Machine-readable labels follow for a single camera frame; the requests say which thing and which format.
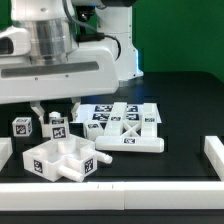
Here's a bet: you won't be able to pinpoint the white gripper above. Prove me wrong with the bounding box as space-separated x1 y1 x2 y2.
0 44 119 124

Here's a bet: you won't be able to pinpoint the white chair seat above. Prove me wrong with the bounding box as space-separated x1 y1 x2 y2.
23 135 113 182

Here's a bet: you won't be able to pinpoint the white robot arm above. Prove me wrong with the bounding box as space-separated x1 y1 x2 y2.
0 0 143 115

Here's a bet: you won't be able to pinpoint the white tag base sheet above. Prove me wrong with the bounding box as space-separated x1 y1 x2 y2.
69 103 163 125

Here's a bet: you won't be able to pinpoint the white left wall block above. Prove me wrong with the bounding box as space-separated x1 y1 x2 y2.
0 138 12 171

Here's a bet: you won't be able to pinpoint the white wall block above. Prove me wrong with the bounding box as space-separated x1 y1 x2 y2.
0 138 12 171
204 136 224 182

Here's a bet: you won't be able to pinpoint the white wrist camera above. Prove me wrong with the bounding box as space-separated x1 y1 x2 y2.
0 26 31 59

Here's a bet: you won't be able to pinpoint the black cables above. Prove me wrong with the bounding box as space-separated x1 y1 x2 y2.
61 0 122 61

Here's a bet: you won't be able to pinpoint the white chair back frame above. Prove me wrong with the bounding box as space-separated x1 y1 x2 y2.
95 102 164 153

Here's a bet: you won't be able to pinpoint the white right wall block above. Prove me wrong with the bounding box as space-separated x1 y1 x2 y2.
204 136 224 182

